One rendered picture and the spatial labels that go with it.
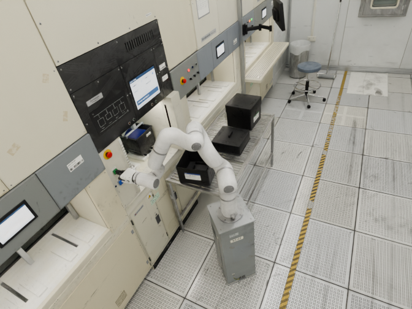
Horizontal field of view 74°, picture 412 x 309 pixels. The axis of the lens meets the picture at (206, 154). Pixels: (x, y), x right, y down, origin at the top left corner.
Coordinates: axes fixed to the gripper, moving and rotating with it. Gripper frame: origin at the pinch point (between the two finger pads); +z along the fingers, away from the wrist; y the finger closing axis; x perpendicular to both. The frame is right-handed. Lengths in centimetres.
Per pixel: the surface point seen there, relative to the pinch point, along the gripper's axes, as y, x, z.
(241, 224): 20, -44, -78
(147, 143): 55, -19, 23
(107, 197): -14.1, -11.4, 2.5
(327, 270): 54, -120, -140
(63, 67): -2, 74, 3
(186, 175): 43, -34, -22
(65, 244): -45, -35, 25
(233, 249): 15, -71, -73
